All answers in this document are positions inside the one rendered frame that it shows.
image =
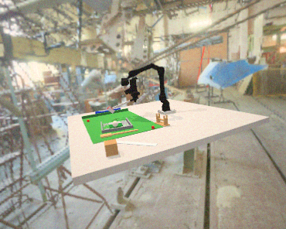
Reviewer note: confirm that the white golf ball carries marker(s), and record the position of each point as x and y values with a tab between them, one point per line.
114	123

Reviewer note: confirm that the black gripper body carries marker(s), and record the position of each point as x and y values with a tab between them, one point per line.
134	88

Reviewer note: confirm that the tan cardboard box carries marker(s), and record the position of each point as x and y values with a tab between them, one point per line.
111	147

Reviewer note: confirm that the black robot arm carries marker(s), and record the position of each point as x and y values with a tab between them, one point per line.
161	71

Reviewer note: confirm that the green putting mat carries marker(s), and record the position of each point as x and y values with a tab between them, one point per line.
94	129

